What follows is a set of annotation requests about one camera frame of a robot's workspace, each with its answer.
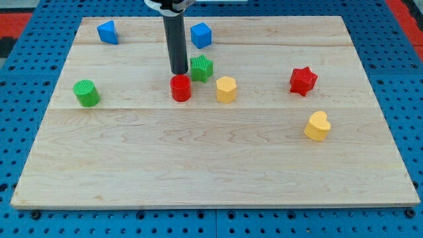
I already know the green star block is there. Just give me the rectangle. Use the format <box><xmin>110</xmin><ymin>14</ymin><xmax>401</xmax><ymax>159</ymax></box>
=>
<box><xmin>190</xmin><ymin>54</ymin><xmax>213</xmax><ymax>83</ymax></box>

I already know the red star block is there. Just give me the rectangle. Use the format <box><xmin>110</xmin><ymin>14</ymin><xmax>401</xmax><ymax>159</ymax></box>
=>
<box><xmin>289</xmin><ymin>67</ymin><xmax>318</xmax><ymax>97</ymax></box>

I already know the yellow hexagon block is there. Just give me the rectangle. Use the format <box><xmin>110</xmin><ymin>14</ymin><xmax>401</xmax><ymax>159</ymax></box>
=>
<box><xmin>216</xmin><ymin>76</ymin><xmax>237</xmax><ymax>103</ymax></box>

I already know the red cylinder block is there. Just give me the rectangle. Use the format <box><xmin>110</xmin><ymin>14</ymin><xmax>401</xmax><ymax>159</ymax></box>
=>
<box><xmin>170</xmin><ymin>75</ymin><xmax>191</xmax><ymax>102</ymax></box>

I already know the light wooden board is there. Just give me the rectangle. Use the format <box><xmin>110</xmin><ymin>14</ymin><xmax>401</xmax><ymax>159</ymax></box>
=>
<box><xmin>11</xmin><ymin>16</ymin><xmax>420</xmax><ymax>210</ymax></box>

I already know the blue cube block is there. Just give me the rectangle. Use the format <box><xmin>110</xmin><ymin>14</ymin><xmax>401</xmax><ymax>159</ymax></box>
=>
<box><xmin>190</xmin><ymin>22</ymin><xmax>212</xmax><ymax>49</ymax></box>

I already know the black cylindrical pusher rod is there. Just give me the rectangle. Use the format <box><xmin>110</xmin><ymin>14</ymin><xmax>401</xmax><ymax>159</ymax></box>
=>
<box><xmin>162</xmin><ymin>10</ymin><xmax>188</xmax><ymax>75</ymax></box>

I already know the yellow heart block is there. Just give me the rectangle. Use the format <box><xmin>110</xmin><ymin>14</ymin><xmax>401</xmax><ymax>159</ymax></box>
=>
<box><xmin>303</xmin><ymin>111</ymin><xmax>331</xmax><ymax>141</ymax></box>

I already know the green cylinder block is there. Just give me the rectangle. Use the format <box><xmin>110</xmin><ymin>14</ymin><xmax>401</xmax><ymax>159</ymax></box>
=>
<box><xmin>73</xmin><ymin>79</ymin><xmax>100</xmax><ymax>107</ymax></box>

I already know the blue triangle block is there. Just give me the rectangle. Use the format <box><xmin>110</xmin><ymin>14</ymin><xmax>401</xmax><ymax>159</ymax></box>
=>
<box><xmin>96</xmin><ymin>20</ymin><xmax>118</xmax><ymax>45</ymax></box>

